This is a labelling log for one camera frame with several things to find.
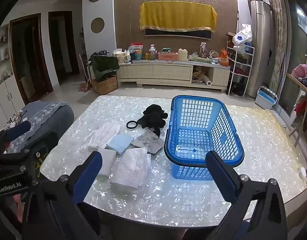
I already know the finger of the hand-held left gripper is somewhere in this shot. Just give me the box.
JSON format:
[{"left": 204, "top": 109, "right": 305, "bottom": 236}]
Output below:
[
  {"left": 0, "top": 121, "right": 31, "bottom": 155},
  {"left": 9, "top": 132, "right": 61, "bottom": 168}
]

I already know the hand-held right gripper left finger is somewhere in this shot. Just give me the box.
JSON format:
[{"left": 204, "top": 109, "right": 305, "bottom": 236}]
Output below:
[{"left": 22, "top": 151, "right": 104, "bottom": 240}]

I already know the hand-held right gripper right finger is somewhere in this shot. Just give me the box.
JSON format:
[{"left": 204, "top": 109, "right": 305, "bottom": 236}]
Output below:
[{"left": 205, "top": 150, "right": 287, "bottom": 240}]

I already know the small white pad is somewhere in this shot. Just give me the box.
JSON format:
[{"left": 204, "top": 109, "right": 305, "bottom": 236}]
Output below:
[{"left": 95, "top": 149, "right": 117, "bottom": 177}]

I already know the long white mesh cloth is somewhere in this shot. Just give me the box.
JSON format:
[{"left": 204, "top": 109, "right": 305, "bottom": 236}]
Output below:
[{"left": 87, "top": 123, "right": 121, "bottom": 151}]

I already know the light blue cloth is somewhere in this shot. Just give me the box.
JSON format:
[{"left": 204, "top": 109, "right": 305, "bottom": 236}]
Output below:
[{"left": 106, "top": 134, "right": 134, "bottom": 155}]

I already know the white quilted towel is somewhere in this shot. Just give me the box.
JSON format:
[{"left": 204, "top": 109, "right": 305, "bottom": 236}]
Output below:
[{"left": 110, "top": 147, "right": 152, "bottom": 193}]

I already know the blue plastic basket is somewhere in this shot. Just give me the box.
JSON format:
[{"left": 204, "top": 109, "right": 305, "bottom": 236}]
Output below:
[{"left": 164, "top": 95, "right": 244, "bottom": 180}]

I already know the grey patterned cloth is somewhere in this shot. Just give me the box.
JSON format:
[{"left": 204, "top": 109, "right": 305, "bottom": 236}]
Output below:
[{"left": 132, "top": 129, "right": 164, "bottom": 155}]

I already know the black plush toy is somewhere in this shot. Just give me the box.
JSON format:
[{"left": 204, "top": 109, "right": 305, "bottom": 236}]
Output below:
[{"left": 139, "top": 104, "right": 168, "bottom": 137}]

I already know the dark cloth with yellow print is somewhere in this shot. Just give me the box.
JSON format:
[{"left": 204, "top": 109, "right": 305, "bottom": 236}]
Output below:
[{"left": 31, "top": 145, "right": 54, "bottom": 180}]

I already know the white cupboard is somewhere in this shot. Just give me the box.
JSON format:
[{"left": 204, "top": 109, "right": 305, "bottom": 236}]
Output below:
[{"left": 0, "top": 75, "right": 19, "bottom": 130}]

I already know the broom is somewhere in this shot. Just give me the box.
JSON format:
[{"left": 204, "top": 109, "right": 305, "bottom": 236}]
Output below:
[{"left": 78, "top": 54, "right": 92, "bottom": 92}]

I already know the cardboard box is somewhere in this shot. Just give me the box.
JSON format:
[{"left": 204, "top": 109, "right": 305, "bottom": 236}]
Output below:
[{"left": 91, "top": 76, "right": 118, "bottom": 95}]

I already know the blue and white mop bucket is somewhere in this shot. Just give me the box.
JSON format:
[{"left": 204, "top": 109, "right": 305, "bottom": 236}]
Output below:
[{"left": 255, "top": 86, "right": 277, "bottom": 110}]

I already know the dark green bag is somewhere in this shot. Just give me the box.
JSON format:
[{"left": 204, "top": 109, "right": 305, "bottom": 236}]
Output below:
[{"left": 90, "top": 55, "right": 120, "bottom": 82}]

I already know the red clothing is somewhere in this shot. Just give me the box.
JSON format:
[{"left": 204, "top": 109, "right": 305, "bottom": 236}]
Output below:
[{"left": 293, "top": 95, "right": 307, "bottom": 133}]

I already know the white metal rack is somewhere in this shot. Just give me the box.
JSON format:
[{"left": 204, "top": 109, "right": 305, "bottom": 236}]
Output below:
[{"left": 226, "top": 32, "right": 255, "bottom": 97}]

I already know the cream television cabinet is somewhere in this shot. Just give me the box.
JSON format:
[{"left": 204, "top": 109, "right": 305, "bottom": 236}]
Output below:
[{"left": 117, "top": 60, "right": 231, "bottom": 91}]

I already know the tissue box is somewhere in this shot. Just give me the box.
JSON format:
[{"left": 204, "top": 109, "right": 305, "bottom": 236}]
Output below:
[{"left": 113, "top": 50, "right": 128, "bottom": 63}]

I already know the green cushion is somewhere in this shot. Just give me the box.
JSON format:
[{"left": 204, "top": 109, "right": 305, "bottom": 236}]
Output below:
[{"left": 188, "top": 55, "right": 212, "bottom": 64}]

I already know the orange bag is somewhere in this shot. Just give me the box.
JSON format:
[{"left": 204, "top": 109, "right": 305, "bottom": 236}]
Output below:
[{"left": 219, "top": 49, "right": 229, "bottom": 65}]

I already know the wooden folding table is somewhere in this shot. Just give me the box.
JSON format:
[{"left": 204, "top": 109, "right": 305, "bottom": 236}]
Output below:
[{"left": 285, "top": 72, "right": 307, "bottom": 148}]

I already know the pink box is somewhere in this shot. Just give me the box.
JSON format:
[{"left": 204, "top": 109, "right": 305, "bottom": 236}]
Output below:
[{"left": 158, "top": 52, "right": 178, "bottom": 61}]

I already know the white bag with red label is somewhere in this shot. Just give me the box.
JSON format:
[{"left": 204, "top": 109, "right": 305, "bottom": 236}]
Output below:
[{"left": 129, "top": 43, "right": 144, "bottom": 54}]

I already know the pink clothing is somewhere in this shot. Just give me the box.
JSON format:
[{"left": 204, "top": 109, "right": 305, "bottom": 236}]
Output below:
[{"left": 291, "top": 63, "right": 307, "bottom": 79}]

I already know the standing air conditioner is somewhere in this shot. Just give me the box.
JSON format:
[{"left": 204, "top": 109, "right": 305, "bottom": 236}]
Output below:
[{"left": 246, "top": 0, "right": 272, "bottom": 98}]

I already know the white plastic bag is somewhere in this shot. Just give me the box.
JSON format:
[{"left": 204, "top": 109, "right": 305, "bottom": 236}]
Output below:
[{"left": 232, "top": 24, "right": 253, "bottom": 46}]

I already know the patterned curtain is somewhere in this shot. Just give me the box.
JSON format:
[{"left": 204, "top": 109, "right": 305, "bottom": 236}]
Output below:
[{"left": 265, "top": 0, "right": 289, "bottom": 95}]

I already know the yellow cloth cover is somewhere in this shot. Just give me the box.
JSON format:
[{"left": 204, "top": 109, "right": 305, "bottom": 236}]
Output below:
[{"left": 139, "top": 1, "right": 217, "bottom": 34}]

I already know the wall shelf with ornaments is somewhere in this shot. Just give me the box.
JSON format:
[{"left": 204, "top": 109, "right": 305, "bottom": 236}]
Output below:
[{"left": 0, "top": 25, "right": 14, "bottom": 85}]

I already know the dark wooden door frame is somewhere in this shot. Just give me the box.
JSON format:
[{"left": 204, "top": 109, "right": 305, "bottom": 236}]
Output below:
[
  {"left": 48, "top": 11, "right": 80, "bottom": 85},
  {"left": 10, "top": 14, "right": 53, "bottom": 105}
]

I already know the wall television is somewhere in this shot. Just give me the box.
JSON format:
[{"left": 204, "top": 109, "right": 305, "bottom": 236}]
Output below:
[{"left": 144, "top": 27, "right": 211, "bottom": 40}]

